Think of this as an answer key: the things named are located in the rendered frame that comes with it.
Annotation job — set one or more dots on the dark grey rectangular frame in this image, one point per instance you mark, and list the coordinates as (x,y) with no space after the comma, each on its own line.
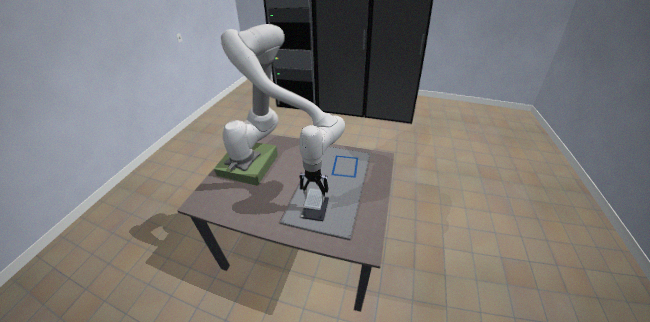
(313,214)

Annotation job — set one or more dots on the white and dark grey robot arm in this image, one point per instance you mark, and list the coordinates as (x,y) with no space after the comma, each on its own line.
(265,40)

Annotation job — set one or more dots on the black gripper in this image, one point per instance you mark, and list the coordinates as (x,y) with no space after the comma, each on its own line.
(312,179)

